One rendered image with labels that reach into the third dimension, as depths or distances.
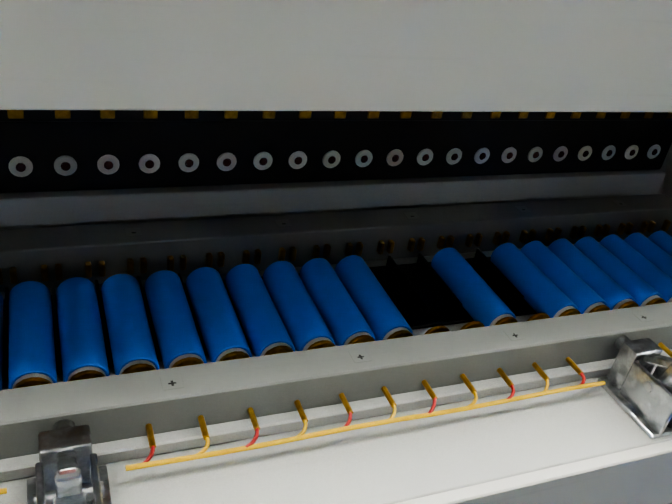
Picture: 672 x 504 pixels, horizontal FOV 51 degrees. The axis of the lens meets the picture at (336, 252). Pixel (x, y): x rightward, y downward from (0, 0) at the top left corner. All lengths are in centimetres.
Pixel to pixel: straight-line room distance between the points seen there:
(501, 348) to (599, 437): 6
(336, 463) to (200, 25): 18
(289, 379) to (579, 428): 14
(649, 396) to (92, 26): 29
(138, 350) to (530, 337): 18
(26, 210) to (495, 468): 26
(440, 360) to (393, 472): 6
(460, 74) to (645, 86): 9
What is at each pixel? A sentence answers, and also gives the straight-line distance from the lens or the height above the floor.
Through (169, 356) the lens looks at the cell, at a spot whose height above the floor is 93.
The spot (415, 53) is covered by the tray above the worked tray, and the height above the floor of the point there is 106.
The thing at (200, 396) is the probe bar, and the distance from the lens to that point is 29.
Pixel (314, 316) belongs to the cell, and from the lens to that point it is 34.
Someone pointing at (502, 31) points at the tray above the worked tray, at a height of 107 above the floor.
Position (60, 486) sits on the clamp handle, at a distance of 26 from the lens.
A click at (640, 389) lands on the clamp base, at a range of 37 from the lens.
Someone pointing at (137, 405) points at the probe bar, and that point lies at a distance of 29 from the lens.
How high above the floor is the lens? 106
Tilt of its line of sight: 15 degrees down
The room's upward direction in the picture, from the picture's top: 2 degrees clockwise
